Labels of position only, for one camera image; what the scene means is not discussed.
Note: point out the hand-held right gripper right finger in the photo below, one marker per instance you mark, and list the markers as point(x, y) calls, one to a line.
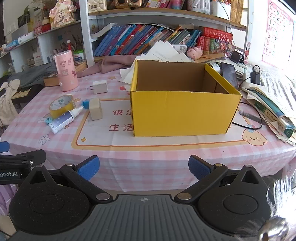
point(198, 168)

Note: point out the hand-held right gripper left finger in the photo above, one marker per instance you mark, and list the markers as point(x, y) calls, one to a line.
point(89, 167)

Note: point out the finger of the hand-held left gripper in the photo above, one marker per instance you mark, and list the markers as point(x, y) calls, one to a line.
point(3, 147)
point(25, 158)

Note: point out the white spray bottle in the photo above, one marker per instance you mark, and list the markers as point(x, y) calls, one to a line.
point(61, 120)

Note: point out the yellow tape roll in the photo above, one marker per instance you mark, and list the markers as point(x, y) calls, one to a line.
point(55, 112)

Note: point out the yellow cardboard box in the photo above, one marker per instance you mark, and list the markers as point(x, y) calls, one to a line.
point(180, 111)

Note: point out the pink checked cloth desktop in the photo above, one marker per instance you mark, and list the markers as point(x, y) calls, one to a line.
point(161, 157)

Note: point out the pink bag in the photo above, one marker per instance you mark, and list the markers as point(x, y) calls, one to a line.
point(7, 197)

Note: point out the cream cloth bag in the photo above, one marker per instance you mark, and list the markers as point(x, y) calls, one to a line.
point(8, 102)

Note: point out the small white cube charger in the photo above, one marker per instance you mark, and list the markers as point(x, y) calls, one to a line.
point(95, 110)

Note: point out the grey pen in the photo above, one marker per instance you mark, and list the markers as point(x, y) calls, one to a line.
point(248, 114)

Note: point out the grey cloth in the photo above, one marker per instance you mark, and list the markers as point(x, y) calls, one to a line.
point(30, 74)

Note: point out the white plug charger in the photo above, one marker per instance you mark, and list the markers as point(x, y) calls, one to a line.
point(100, 87)

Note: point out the white furry trim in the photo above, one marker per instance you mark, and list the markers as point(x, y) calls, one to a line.
point(281, 192)

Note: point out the stack of books and papers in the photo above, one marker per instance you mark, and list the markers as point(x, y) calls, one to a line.
point(270, 106)

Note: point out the white cardboard box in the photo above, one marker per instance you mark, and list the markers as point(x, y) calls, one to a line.
point(37, 58)

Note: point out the black smartphone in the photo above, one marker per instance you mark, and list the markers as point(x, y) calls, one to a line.
point(229, 75)

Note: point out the pink cylindrical humidifier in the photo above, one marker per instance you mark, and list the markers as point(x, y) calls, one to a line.
point(66, 69)

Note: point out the blue plastic pack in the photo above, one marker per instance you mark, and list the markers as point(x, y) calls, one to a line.
point(11, 44)

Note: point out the pink cloth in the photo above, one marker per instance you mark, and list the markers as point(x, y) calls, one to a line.
point(111, 63)

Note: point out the black power adapter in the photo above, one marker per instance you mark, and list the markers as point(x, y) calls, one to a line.
point(255, 77)

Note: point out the white tissue pack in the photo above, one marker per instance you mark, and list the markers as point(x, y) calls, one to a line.
point(24, 39)

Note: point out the white pen cup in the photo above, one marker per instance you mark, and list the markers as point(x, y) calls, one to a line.
point(78, 55)

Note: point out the pink plush pig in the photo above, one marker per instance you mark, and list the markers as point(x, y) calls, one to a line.
point(195, 52)

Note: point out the small black device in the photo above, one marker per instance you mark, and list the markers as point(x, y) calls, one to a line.
point(235, 56)

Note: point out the pile of white paper sheets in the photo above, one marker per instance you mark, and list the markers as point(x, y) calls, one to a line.
point(166, 54)

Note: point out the red jar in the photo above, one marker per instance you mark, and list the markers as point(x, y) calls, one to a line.
point(45, 24)

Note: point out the white bookshelf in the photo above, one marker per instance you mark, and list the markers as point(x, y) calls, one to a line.
point(84, 34)

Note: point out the row of colourful books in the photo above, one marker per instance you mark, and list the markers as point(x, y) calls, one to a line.
point(129, 39)

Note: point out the thick red dictionary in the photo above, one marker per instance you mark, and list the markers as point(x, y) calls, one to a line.
point(215, 33)

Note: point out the pink doll decoration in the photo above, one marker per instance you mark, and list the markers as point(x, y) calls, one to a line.
point(61, 12)

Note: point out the white pen container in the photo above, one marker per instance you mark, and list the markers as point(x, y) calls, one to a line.
point(219, 9)

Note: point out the white quilted bag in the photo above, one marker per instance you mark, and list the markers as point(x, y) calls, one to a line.
point(97, 4)

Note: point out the row of thin books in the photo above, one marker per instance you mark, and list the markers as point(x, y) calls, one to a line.
point(166, 3)

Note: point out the gold retro radio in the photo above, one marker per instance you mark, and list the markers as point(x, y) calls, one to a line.
point(126, 3)

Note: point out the black picture frame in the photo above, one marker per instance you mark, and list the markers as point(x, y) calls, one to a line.
point(23, 19)

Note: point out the alphabet wall poster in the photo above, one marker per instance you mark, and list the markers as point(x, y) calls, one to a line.
point(275, 34)

